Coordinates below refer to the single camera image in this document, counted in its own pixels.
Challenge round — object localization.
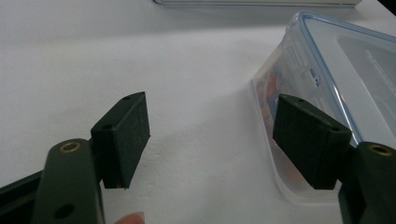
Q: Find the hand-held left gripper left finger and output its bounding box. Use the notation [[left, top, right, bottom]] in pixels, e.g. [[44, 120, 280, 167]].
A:
[[30, 91, 151, 224]]

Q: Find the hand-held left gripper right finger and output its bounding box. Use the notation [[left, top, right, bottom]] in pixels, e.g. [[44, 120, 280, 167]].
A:
[[272, 93, 396, 224]]

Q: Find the clear plastic storage box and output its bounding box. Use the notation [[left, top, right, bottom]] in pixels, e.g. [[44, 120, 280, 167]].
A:
[[250, 10, 396, 206]]

